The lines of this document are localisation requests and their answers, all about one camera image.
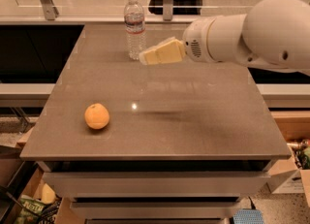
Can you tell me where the clear plastic water bottle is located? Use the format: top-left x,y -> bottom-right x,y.
124,0 -> 146,60

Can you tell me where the cardboard box right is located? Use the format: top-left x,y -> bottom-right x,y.
267,111 -> 310,207

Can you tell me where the yellow object in box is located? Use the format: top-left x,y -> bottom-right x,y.
41,183 -> 56,205

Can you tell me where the blue perforated mat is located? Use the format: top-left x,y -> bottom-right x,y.
232,209 -> 264,224

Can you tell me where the grey drawer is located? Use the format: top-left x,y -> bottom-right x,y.
44,172 -> 269,198
71,202 -> 240,219

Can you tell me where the upper grey drawer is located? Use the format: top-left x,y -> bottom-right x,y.
44,172 -> 269,198

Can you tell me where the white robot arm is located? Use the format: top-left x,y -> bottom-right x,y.
139,0 -> 310,76

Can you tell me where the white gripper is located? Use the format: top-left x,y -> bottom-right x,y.
139,17 -> 215,65

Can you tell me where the green snack bag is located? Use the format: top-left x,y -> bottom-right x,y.
14,195 -> 46,224

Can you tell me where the lower grey drawer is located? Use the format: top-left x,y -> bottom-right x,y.
71,202 -> 240,219

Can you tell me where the cardboard box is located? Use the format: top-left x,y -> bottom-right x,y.
0,168 -> 43,224
267,111 -> 310,207

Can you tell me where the cardboard box left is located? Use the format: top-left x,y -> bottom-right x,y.
0,168 -> 43,224

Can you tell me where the orange fruit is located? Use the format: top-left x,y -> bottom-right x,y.
84,103 -> 109,130

